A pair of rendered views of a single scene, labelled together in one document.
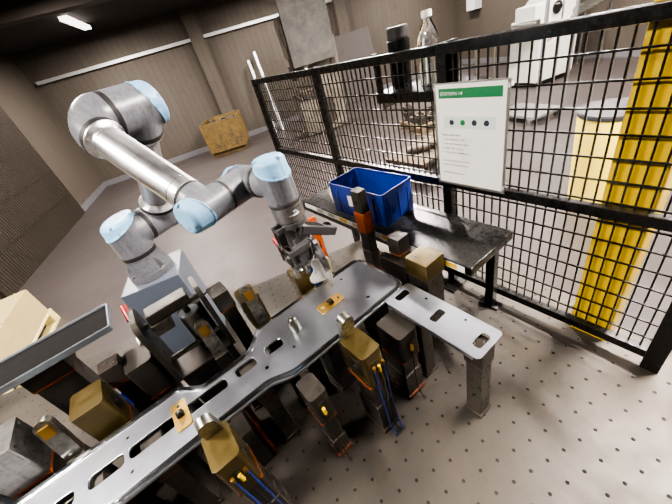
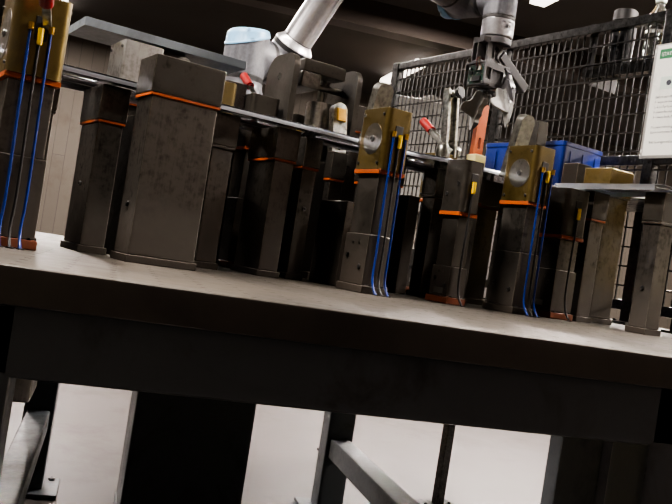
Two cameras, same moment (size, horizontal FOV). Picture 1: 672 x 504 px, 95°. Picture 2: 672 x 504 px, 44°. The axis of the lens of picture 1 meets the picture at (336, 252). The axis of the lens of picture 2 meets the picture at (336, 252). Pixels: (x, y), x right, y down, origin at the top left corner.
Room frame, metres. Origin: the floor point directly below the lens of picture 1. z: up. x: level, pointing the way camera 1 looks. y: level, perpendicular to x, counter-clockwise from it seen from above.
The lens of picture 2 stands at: (-1.23, 0.49, 0.76)
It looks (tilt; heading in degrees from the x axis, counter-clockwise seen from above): 0 degrees down; 357
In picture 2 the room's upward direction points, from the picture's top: 9 degrees clockwise
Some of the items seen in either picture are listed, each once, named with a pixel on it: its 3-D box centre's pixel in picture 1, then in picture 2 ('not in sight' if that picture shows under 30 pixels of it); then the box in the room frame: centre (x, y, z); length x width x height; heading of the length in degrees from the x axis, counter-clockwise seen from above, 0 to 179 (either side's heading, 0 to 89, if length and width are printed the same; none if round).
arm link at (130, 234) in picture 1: (127, 233); (247, 52); (1.04, 0.67, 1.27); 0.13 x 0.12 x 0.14; 138
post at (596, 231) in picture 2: (422, 340); (584, 256); (0.59, -0.17, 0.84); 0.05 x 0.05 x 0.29; 28
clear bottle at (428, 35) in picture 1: (428, 49); (656, 32); (1.09, -0.46, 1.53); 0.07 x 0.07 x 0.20
